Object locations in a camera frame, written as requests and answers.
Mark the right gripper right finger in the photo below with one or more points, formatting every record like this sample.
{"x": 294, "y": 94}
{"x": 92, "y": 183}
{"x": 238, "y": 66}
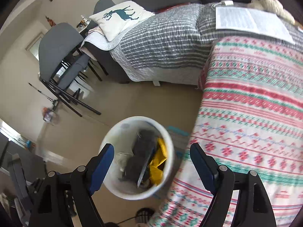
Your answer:
{"x": 253, "y": 206}

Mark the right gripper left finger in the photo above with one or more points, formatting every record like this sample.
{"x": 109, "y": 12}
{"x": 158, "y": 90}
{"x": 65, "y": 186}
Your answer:
{"x": 51, "y": 204}

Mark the yellow foil snack wrapper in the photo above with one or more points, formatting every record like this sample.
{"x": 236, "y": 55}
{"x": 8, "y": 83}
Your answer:
{"x": 157, "y": 163}

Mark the white trash bin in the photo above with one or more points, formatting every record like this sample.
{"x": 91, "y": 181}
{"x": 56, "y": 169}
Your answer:
{"x": 121, "y": 136}

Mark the striped black white slipper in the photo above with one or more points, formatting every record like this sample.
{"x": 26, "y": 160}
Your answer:
{"x": 143, "y": 215}

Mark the patterned red green tablecloth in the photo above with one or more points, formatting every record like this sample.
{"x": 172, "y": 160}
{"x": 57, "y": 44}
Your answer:
{"x": 250, "y": 117}

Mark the grey chair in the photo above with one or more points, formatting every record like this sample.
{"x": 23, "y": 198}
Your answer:
{"x": 61, "y": 61}
{"x": 102, "y": 5}

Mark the grey striped quilt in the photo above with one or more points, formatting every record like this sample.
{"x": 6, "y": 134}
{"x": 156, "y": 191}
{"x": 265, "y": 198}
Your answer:
{"x": 171, "y": 46}

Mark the white deer print pillow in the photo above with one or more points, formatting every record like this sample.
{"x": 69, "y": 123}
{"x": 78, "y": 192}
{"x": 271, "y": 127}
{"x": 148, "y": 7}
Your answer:
{"x": 114, "y": 20}

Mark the white paper sheet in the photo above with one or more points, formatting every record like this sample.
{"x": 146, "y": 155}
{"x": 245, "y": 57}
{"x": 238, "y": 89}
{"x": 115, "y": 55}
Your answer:
{"x": 253, "y": 21}

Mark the white plush toy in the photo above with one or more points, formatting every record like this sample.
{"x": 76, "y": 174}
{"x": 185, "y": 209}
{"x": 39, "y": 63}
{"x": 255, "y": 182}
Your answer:
{"x": 272, "y": 6}

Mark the white charger adapter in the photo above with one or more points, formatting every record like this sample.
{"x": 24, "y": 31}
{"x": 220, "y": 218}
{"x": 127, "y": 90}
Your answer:
{"x": 227, "y": 2}

